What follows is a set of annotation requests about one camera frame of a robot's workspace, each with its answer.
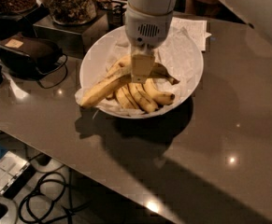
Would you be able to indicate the curved upper banana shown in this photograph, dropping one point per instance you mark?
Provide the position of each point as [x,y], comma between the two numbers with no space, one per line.
[122,62]

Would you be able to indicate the short right banana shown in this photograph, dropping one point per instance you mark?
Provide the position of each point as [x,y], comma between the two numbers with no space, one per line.
[160,97]

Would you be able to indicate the white bowl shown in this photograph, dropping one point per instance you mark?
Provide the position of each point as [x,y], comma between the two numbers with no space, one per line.
[92,62]

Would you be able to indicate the white grey floor box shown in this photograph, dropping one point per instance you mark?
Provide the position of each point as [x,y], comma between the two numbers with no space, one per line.
[11,168]

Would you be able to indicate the small left bottom banana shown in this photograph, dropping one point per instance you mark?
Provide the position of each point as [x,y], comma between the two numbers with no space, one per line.
[125,99]

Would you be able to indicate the long front banana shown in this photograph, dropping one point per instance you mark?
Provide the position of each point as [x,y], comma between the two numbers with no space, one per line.
[122,76]

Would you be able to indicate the white paper bowl liner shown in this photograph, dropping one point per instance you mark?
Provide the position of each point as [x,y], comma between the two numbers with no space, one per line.
[179,56]

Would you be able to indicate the middle bottom banana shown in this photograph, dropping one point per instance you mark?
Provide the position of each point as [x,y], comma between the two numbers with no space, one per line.
[142,98]

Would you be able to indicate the white power strip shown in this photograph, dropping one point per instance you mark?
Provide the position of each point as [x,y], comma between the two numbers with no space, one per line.
[8,211]

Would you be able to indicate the glass jar of granola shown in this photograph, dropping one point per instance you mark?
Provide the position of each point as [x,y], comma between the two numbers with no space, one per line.
[72,12]

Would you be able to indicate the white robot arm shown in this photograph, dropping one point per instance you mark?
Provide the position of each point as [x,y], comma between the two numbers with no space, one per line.
[256,13]

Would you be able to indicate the folded white paper sheets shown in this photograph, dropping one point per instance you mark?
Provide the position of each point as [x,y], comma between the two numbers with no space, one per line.
[197,31]

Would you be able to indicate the dark metal stand block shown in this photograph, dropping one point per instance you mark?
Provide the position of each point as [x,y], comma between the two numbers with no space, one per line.
[74,40]

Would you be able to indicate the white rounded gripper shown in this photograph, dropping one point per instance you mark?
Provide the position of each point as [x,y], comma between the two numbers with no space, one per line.
[147,28]

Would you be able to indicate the black device with label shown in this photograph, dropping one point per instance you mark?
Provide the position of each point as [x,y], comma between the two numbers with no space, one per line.
[29,57]

